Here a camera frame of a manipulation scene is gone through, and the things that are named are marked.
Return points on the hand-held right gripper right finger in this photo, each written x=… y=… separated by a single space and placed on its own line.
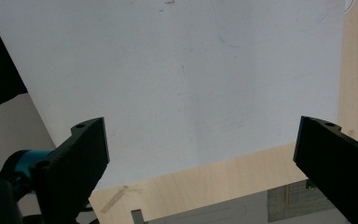
x=332 y=158

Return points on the white sheet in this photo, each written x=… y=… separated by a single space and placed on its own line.
x=183 y=77

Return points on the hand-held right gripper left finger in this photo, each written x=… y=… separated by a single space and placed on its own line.
x=74 y=161

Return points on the strip of clear tape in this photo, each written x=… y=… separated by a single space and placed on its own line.
x=114 y=199

